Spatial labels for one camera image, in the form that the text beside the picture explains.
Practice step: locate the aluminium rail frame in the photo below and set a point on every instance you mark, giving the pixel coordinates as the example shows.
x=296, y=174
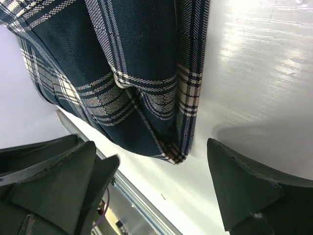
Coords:
x=135, y=213

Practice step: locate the navy plaid skirt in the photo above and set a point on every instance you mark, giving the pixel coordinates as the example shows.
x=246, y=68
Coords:
x=131, y=69

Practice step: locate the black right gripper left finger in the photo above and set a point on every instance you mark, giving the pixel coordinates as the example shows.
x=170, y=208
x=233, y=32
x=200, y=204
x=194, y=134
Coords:
x=52, y=187

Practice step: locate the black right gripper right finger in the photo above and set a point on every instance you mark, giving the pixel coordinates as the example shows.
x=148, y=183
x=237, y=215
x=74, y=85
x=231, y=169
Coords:
x=255, y=199

